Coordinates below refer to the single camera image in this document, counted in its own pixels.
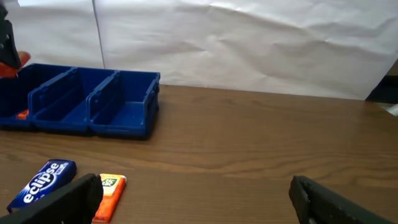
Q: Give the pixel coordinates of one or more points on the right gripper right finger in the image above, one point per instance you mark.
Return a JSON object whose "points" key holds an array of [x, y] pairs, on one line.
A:
{"points": [[326, 208]]}

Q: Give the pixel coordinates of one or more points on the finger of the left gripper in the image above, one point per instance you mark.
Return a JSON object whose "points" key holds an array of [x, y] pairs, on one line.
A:
{"points": [[7, 40]]}

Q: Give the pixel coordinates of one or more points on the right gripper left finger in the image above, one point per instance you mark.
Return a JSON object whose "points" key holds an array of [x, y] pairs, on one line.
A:
{"points": [[62, 202]]}

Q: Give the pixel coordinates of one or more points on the blue candy pack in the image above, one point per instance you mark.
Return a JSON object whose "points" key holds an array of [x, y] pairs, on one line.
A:
{"points": [[43, 183]]}

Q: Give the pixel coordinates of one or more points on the orange candy box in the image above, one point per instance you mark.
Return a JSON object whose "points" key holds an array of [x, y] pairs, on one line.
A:
{"points": [[22, 115], [7, 71], [110, 196]]}

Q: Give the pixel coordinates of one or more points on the blue tray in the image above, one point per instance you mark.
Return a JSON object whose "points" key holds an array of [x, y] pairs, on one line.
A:
{"points": [[124, 118]]}

